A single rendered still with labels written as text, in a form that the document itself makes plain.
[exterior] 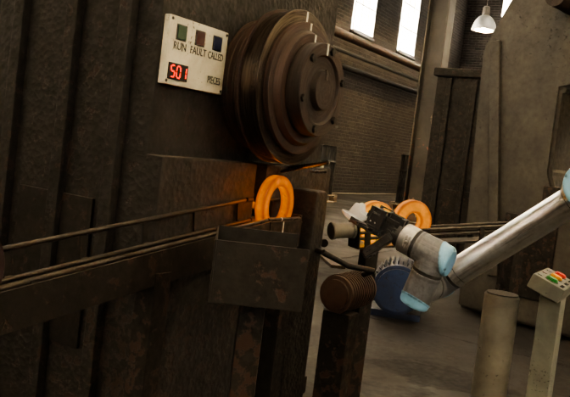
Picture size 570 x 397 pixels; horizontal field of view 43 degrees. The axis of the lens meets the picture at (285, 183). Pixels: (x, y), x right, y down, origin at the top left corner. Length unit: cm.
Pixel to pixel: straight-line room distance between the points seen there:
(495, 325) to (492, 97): 247
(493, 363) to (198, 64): 142
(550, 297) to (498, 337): 23
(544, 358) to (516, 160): 229
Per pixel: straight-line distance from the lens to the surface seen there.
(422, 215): 268
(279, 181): 224
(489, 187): 482
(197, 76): 205
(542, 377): 268
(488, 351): 266
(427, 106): 1115
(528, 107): 477
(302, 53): 214
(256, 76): 205
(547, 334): 265
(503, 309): 262
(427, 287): 217
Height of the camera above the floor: 94
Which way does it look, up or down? 3 degrees down
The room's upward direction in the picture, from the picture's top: 7 degrees clockwise
